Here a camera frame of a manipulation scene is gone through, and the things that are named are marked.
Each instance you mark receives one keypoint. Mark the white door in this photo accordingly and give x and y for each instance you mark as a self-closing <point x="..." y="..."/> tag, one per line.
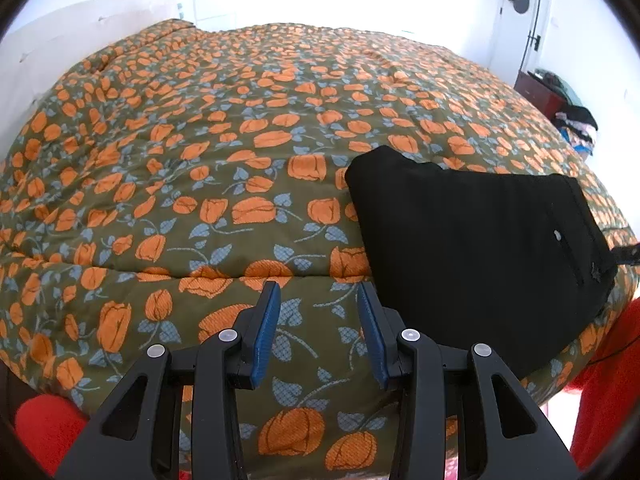
<point x="517" y="39"/>

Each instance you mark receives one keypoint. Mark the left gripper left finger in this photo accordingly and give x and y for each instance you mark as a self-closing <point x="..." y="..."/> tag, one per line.
<point x="135" y="432"/>

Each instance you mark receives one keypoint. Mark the floral orange green bedspread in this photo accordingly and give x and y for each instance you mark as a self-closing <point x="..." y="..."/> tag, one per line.
<point x="163" y="179"/>

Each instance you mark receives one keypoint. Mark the dark red wooden cabinet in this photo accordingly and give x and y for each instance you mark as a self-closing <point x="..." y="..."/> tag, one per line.
<point x="543" y="91"/>

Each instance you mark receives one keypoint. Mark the pile of clothes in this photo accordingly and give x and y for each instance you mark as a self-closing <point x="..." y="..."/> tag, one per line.
<point x="574" y="121"/>

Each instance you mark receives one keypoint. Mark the cream padded headboard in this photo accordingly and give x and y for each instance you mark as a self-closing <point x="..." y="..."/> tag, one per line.
<point x="36" y="55"/>

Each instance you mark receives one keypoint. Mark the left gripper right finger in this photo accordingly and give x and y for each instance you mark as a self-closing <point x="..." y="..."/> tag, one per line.
<point x="502" y="434"/>

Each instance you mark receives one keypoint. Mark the black pants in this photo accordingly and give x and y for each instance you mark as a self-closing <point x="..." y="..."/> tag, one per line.
<point x="511" y="260"/>

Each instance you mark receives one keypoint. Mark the red fleece garment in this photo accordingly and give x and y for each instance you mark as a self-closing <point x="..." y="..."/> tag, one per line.
<point x="48" y="425"/>

